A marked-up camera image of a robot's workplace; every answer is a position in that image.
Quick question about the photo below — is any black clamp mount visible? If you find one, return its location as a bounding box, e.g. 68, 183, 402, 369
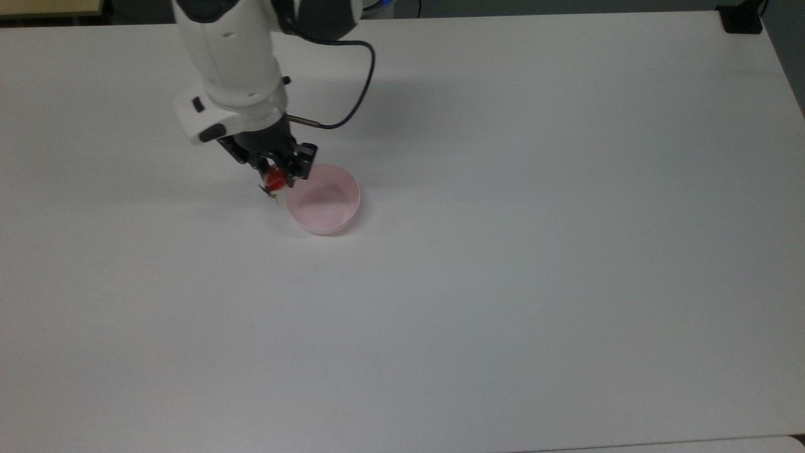
716, 0, 769, 35

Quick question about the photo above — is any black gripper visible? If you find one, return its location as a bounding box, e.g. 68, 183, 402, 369
217, 116, 319, 189

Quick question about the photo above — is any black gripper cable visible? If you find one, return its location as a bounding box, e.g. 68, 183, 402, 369
274, 11, 377, 130

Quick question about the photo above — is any light wooden board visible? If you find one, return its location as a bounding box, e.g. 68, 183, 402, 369
0, 0, 104, 19

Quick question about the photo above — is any pink bowl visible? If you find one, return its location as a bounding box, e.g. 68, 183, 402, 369
286, 164, 362, 236

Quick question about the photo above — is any red strawberry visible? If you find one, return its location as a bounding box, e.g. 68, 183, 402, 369
258, 166, 288, 200

